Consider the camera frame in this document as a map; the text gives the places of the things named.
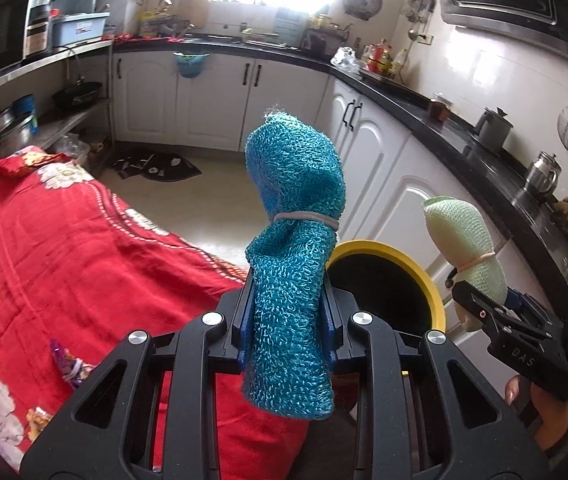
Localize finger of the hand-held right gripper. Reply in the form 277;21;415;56
451;280;515;346
501;287;565;331

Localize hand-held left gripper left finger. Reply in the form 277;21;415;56
19;272;257;480

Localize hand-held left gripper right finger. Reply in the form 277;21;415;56
321;282;550;480

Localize yellow trash bin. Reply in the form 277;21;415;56
326;240;447;341

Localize green mesh scrubber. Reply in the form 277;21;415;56
422;196;508;333

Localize blue mesh scrubber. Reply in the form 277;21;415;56
241;104;347;420

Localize purple snack packet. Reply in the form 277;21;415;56
50;338;92;391

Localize person's right hand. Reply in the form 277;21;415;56
504;375;568;456

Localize dark cloth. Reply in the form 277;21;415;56
309;400;365;480

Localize steel kettle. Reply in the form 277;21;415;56
523;151;562;203

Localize grey metal pot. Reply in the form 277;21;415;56
474;107;514;153

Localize red floral blanket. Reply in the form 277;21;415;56
0;146;315;473

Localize black floor mat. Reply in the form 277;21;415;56
113;152;203;182

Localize dark red jar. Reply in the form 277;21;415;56
429;94;454;121

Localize white kitchen cabinets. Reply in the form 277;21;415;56
111;50;568;321

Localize clear plastic box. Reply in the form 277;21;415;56
59;132;92;163

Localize red label bottle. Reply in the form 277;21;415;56
369;42;390;73

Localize clear plastic bag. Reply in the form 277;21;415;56
330;46;365;73

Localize blue hanging bin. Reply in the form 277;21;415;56
173;50;211;80

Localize black pan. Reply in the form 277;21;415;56
53;81;104;108

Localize steel pot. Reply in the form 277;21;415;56
0;110;35;161

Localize blue cylindrical container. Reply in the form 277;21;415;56
12;95;40;136

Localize light blue drawer organizer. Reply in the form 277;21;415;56
274;7;310;43

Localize stainless steel shelf rack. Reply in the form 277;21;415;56
0;40;115;171

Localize beige cutting board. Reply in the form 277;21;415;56
171;0;211;36

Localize blue plastic dish bin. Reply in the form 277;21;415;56
51;12;111;46

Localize black blender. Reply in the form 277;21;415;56
23;0;70;58

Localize small grey wall fan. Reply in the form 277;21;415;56
343;0;382;22

